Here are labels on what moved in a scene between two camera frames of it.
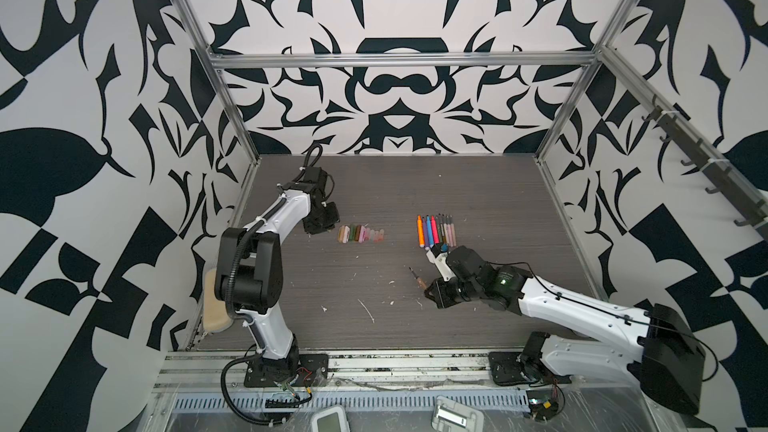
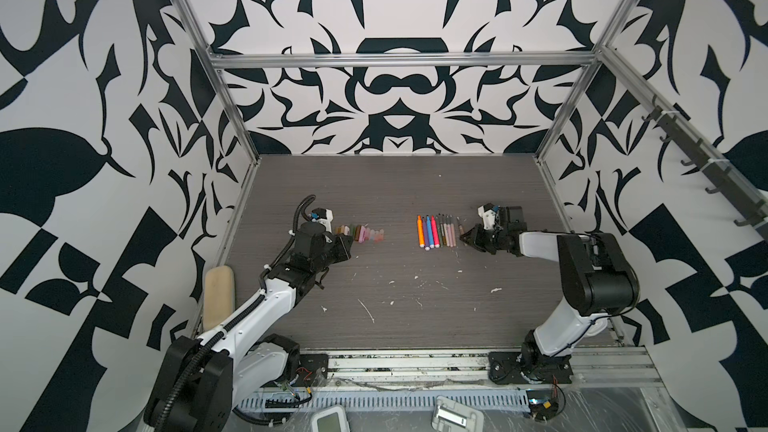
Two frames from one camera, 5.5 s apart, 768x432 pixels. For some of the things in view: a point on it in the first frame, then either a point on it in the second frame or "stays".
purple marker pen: x=425 y=235 stays
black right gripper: x=439 y=296 to x=477 y=233
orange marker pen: x=420 y=231 stays
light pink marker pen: x=448 y=225 stays
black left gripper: x=332 y=207 to x=341 y=245
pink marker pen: x=436 y=237 stays
